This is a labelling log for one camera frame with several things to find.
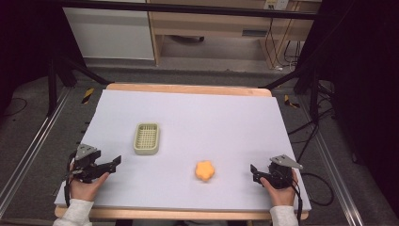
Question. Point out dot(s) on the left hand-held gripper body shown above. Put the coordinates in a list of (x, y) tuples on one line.
[(86, 164)]

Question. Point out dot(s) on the wooden table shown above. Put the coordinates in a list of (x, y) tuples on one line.
[(188, 88)]

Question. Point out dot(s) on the black curtain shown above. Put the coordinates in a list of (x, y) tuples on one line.
[(25, 40), (367, 78)]

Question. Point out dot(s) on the metal floor rail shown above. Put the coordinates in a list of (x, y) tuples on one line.
[(31, 147), (335, 175)]

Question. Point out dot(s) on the white cabinet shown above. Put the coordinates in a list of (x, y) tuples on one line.
[(109, 34)]

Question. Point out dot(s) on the black metal frame bar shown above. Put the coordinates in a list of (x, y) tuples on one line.
[(188, 8)]

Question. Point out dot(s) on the orange flower-shaped sponge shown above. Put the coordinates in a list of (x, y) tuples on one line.
[(204, 170)]

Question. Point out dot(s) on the person's right hand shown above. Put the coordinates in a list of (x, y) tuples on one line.
[(282, 196)]

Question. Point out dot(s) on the beige plastic basket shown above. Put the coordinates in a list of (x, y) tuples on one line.
[(146, 138)]

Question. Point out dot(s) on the white power strip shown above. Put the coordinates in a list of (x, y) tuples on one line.
[(276, 4)]

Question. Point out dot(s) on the wooden desk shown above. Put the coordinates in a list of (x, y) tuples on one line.
[(213, 26)]

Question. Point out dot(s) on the white foam mat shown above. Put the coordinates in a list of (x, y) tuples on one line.
[(204, 125)]

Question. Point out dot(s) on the black metal stand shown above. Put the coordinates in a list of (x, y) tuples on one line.
[(56, 78), (310, 81)]

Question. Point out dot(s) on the person's left hand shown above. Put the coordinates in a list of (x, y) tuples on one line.
[(84, 190)]

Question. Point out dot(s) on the yellow black striped tape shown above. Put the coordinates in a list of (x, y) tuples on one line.
[(88, 95), (291, 102)]

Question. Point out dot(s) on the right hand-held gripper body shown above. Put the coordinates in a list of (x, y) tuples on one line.
[(279, 175)]

